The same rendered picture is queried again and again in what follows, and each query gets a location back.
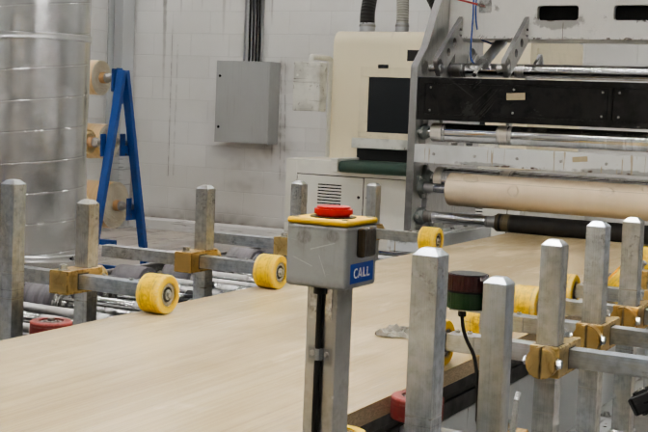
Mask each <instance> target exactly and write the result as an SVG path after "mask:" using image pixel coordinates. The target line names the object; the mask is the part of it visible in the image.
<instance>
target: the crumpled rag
mask: <svg viewBox="0 0 648 432"><path fill-rule="evenodd" d="M375 335H376V336H380V337H381V336H383V337H388V338H389V337H391V338H393V337H399V338H409V326H408V327H406V326H400V327H399V326H398V324H397V323H396V324H394V325H391V324H390V325H389V326H388V327H387V328H386V329H385V328H383V329H381V328H380V329H379V330H377V331H375Z"/></svg>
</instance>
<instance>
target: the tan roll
mask: <svg viewBox="0 0 648 432"><path fill-rule="evenodd" d="M423 191H424V192H432V193H445V201H446V203H447V204H448V205H455V206H467V207H479V208H492V209H504V210H516V211H528V212H541V213H552V214H565V215H577V216H589V217H602V218H613V219H627V218H628V217H640V218H641V219H642V220H643V221H648V185H636V184H621V183H606V182H592V181H576V180H562V179H547V178H532V177H517V176H503V175H474V174H459V173H450V174H449V175H448V176H447V178H446V181H445V184H442V183H428V182H425V183H424V184H423Z"/></svg>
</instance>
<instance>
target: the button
mask: <svg viewBox="0 0 648 432"><path fill-rule="evenodd" d="M314 213H316V215H317V216H322V217H337V218H344V217H350V215H352V214H353V209H352V208H351V206H347V205H335V204H320V205H318V206H317V207H315V208H314Z"/></svg>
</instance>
